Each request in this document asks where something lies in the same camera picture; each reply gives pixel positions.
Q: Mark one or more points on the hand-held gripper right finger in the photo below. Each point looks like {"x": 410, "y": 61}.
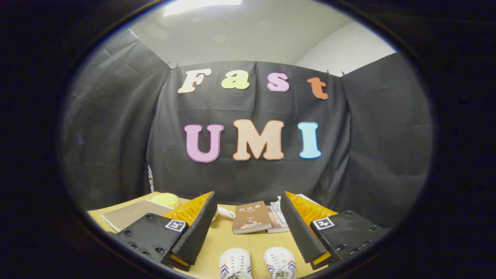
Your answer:
{"x": 300, "y": 232}

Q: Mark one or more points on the white patterned board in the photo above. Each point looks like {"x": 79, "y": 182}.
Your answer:
{"x": 150, "y": 178}

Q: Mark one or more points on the beige fabric storage box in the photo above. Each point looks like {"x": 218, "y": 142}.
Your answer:
{"x": 131, "y": 215}

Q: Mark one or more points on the white canvas shoe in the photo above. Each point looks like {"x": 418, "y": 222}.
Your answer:
{"x": 279, "y": 259}
{"x": 235, "y": 261}

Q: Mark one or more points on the brown cover book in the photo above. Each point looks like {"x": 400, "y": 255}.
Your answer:
{"x": 251, "y": 217}

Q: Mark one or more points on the black backdrop cloth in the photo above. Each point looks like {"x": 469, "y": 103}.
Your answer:
{"x": 252, "y": 178}

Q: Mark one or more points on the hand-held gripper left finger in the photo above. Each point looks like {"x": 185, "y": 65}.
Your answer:
{"x": 197, "y": 232}

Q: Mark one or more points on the pink plush toy green outfit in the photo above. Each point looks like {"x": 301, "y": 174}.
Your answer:
{"x": 224, "y": 212}

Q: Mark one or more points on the tan book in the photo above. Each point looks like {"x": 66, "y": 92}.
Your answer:
{"x": 276, "y": 226}

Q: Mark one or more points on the yellow plush ball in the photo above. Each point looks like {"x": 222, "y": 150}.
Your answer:
{"x": 166, "y": 199}

